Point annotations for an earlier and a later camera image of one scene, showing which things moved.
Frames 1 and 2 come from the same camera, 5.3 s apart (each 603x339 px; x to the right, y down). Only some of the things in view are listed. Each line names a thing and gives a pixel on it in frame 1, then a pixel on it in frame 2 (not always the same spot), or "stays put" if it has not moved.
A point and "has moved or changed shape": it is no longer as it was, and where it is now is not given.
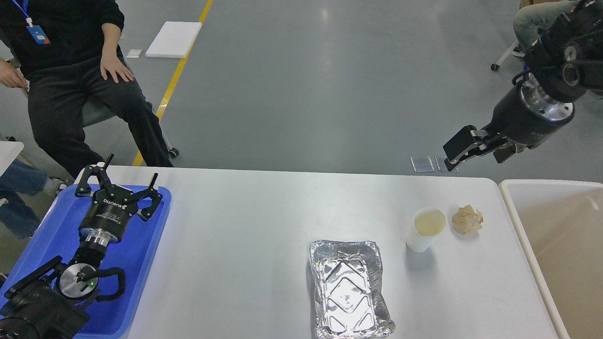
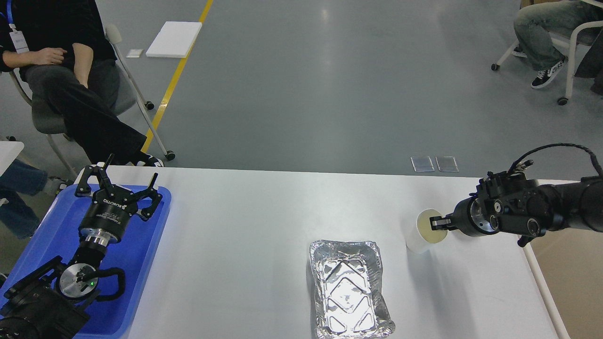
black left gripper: x=105 y=221 stays put
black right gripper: x=522 y=116 → x=474 y=216
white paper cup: x=427 y=223 has moved or changed shape
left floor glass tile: x=422 y=164 stays put
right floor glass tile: x=441 y=165 stays put
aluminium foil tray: x=349 y=302 stays put
